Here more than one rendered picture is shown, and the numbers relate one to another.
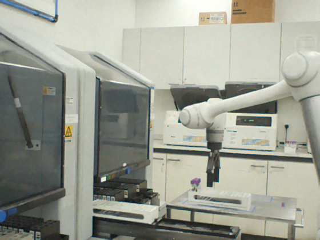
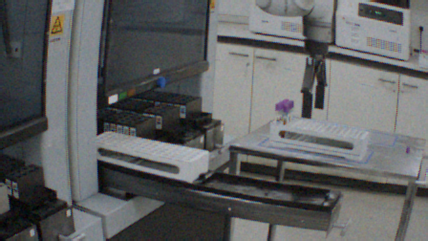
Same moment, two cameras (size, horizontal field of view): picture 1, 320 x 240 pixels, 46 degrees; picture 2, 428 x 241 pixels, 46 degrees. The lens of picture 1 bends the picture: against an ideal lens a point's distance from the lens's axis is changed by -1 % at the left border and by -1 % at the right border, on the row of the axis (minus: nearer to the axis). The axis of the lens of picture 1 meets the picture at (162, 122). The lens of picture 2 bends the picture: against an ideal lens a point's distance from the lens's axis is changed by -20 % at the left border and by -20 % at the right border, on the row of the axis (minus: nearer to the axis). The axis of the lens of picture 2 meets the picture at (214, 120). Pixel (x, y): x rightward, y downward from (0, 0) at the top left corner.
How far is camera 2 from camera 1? 0.25 m
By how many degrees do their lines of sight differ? 13
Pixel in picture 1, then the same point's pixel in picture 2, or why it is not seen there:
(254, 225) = not seen: hidden behind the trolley
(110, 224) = (123, 177)
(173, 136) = (265, 21)
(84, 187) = (80, 113)
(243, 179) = (368, 99)
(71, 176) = (59, 97)
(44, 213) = (26, 153)
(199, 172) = not seen: hidden behind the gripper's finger
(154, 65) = not seen: outside the picture
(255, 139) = (384, 41)
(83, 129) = (83, 18)
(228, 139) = (349, 35)
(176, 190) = (269, 108)
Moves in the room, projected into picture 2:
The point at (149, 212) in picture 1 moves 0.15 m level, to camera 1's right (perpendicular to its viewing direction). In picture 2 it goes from (188, 164) to (255, 168)
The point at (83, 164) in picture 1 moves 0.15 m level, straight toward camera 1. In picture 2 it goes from (79, 75) to (72, 88)
